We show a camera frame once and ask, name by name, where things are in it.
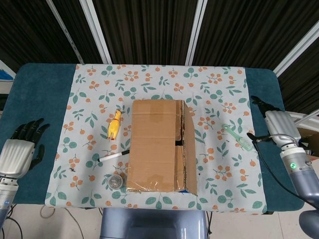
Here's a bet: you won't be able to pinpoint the round clear jar of screws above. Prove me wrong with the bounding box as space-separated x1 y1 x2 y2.
107 174 123 190

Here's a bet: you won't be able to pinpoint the teal plush table cover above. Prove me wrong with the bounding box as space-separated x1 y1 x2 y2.
0 62 305 215

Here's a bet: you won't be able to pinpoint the thin white frame post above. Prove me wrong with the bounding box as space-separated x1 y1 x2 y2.
46 0 85 64

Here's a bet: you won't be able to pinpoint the floral leaf print tablecloth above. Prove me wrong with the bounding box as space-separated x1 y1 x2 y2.
44 63 267 215

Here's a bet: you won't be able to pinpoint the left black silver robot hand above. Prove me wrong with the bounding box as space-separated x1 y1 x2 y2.
0 118 50 180

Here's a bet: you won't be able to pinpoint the black right hand cable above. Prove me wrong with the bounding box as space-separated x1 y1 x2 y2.
253 140 319 207

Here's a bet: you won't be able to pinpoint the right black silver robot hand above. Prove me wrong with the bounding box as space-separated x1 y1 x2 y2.
246 96 302 150

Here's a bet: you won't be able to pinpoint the green toothbrush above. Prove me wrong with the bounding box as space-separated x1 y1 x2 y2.
222 123 254 152

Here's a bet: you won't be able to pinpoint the yellow rubber chicken toy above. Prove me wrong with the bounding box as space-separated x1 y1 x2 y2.
107 111 123 141

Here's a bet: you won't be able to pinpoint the brown cardboard shipping box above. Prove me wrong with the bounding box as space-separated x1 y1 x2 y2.
126 99 199 197

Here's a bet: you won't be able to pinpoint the white aluminium frame rail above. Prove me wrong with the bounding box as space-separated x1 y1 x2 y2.
285 111 319 125

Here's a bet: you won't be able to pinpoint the beige floor cable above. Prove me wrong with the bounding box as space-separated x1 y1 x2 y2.
41 206 84 239

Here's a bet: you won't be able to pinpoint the blue white background sheet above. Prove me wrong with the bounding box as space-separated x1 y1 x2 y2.
0 59 15 82

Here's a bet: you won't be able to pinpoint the white marker pen black cap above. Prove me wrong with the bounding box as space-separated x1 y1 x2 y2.
97 151 130 162

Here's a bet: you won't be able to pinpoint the black floor cables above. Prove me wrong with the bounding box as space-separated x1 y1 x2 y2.
4 204 23 239

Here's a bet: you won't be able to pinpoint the white aluminium frame post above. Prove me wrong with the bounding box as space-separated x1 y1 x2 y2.
185 0 207 65
273 24 319 77
79 0 112 64

